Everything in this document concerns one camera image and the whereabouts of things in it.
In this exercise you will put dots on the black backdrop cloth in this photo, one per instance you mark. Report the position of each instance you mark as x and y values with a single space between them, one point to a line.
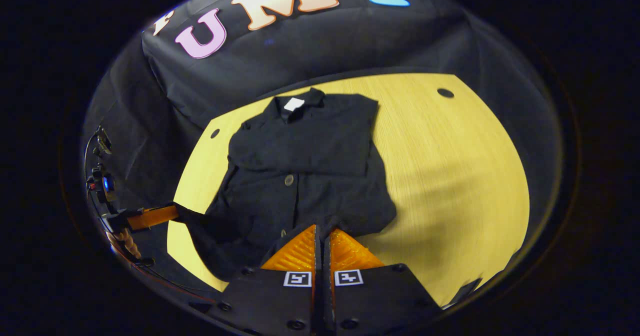
325 46

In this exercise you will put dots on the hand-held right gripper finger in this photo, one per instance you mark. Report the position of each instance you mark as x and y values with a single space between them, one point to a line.
326 256
318 256

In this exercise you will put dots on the black button shirt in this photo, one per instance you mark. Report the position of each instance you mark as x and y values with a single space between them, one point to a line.
310 176

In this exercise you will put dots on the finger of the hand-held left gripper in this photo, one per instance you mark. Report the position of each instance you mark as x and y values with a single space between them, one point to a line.
150 217

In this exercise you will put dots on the dark flat object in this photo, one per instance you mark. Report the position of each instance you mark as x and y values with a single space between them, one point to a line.
464 292

